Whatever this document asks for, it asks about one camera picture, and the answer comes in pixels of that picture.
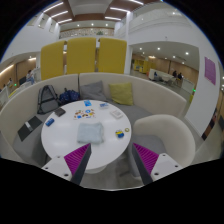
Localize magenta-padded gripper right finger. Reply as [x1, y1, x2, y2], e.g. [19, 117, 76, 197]
[131, 142, 184, 186]

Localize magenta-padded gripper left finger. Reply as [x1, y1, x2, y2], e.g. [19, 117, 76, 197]
[41, 143, 92, 186]

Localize light blue towel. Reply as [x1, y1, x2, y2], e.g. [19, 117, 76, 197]
[76, 121, 105, 145]

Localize beige armchair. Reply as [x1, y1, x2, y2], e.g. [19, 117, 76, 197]
[129, 114, 197, 178]

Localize colourful sticker sheet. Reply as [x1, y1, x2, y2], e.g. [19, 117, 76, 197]
[73, 109, 97, 120]

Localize dark wallet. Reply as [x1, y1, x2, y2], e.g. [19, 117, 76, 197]
[53, 107, 67, 118]

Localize flat white box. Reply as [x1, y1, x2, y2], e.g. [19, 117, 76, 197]
[109, 109, 124, 120]

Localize small white device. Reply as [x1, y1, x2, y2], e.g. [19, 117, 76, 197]
[24, 121, 34, 132]

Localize dark blue bag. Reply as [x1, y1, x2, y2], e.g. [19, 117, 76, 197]
[58, 88, 81, 106]

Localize curved beige sofa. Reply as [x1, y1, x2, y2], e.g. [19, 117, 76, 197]
[0, 72, 188, 161]

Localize grey backpack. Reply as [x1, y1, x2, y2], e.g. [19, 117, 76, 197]
[36, 84, 60, 115]

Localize grey cushion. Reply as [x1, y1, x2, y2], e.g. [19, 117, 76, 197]
[79, 80, 108, 103]

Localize yellow-green cushion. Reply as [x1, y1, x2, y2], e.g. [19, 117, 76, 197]
[108, 82, 134, 106]

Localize yellow partition panel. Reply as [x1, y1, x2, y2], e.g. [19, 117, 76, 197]
[40, 40, 66, 81]
[65, 37, 98, 75]
[97, 37, 128, 75]

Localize ceiling strip lights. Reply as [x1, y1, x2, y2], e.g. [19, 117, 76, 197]
[39, 0, 148, 28]

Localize purple wall sign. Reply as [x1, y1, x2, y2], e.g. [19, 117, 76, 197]
[203, 56, 217, 86]

